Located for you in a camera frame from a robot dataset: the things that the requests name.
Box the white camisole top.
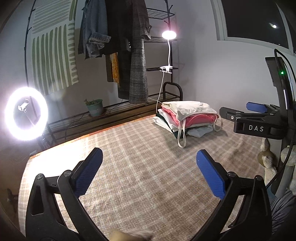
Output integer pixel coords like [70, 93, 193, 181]
[162, 101, 223, 148]

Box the black metal clothes rack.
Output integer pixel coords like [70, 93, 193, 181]
[24, 0, 183, 151]

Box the pink folded garment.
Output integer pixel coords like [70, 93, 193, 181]
[158, 108, 219, 128]

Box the light blue folded garment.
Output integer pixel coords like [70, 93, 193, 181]
[187, 125, 213, 138]

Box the dark window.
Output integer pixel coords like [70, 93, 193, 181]
[211, 1, 295, 55]

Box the dark green folded garment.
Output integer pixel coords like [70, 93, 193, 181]
[153, 113, 178, 138]

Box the white folded garment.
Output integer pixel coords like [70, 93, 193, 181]
[152, 115, 179, 134]

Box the plaid beige bed cover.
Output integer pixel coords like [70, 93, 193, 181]
[18, 117, 264, 240]

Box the white clip-on lamp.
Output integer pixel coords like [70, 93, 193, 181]
[155, 30, 177, 113]

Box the green potted plant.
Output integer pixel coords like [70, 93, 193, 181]
[84, 99, 104, 117]

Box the hanging yellow patterned garment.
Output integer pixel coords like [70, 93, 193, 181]
[105, 53, 120, 85]

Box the hanging grey plaid coat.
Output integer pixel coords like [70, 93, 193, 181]
[118, 1, 152, 104]

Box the hanging blue denim jacket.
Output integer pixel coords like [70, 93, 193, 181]
[78, 0, 111, 59]

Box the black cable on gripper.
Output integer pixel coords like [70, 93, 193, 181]
[265, 48, 296, 189]

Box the bright ring light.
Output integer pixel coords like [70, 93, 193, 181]
[4, 87, 48, 141]

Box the green striped wall hanging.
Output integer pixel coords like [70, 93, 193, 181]
[29, 1, 79, 95]

